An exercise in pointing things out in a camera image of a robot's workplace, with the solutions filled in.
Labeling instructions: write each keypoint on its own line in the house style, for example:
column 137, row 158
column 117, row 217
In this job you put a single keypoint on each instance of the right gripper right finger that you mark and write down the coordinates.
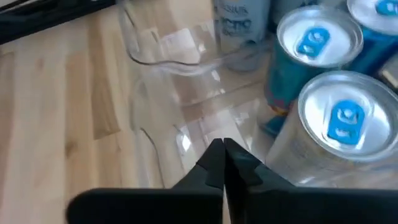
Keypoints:
column 295, row 205

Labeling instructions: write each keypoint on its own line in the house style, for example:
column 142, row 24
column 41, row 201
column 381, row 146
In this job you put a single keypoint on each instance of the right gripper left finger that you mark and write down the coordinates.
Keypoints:
column 155, row 205

